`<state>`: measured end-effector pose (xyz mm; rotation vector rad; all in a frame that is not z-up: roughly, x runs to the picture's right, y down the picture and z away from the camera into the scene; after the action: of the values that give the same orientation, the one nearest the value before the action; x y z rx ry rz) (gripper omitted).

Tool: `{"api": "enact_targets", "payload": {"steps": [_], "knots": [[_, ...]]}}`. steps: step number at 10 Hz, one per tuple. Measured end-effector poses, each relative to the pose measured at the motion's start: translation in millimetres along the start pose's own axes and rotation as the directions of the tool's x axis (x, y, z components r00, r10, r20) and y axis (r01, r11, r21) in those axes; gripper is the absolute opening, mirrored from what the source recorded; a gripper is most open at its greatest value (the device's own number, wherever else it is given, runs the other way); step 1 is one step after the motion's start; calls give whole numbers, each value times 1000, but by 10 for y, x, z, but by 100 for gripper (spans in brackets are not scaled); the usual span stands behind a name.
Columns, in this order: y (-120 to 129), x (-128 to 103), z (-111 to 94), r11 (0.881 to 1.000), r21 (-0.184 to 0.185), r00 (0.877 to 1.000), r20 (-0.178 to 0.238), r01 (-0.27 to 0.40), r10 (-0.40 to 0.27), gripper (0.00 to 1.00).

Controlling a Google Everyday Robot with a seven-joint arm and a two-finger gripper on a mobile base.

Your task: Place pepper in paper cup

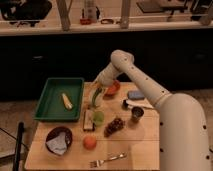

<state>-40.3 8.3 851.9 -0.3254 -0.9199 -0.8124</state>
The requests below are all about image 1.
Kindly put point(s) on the green pepper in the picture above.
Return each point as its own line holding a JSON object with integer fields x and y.
{"x": 97, "y": 92}

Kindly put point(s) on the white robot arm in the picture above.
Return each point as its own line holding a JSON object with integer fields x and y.
{"x": 184, "y": 142}

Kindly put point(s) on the green paper cup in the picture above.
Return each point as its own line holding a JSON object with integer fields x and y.
{"x": 98, "y": 118}

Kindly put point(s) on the metal cup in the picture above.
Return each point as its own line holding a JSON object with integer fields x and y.
{"x": 137, "y": 113}

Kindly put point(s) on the blue sponge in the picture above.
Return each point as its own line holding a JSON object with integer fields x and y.
{"x": 135, "y": 95}

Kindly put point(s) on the purple grape bunch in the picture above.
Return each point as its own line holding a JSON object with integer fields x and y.
{"x": 116, "y": 125}

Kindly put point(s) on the brown white sandwich block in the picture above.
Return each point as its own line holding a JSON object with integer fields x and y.
{"x": 88, "y": 124}

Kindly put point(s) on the green plastic tray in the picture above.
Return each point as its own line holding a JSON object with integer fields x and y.
{"x": 50, "y": 107}

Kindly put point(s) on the orange fruit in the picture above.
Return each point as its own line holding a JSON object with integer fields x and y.
{"x": 89, "y": 142}

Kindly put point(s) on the red object on floor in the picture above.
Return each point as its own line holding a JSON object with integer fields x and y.
{"x": 84, "y": 21}

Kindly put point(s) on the dark brown bowl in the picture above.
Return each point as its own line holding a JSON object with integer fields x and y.
{"x": 56, "y": 131}

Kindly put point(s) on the grey crumpled cloth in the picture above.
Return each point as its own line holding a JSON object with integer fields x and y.
{"x": 58, "y": 145}

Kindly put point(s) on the silver fork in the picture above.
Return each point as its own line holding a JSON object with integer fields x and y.
{"x": 98, "y": 163}

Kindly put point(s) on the wooden table leg middle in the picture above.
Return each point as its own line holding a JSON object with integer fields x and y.
{"x": 125, "y": 13}

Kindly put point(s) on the wooden table leg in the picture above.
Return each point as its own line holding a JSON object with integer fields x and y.
{"x": 64, "y": 14}
{"x": 125, "y": 13}

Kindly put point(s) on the wooden table leg left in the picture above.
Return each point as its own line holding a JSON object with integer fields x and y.
{"x": 64, "y": 14}

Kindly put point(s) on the black pole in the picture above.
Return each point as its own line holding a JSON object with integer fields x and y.
{"x": 18, "y": 146}

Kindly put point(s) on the black office chair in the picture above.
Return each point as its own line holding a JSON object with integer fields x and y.
{"x": 24, "y": 12}

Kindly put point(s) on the black handled white knife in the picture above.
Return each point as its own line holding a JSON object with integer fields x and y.
{"x": 127, "y": 103}

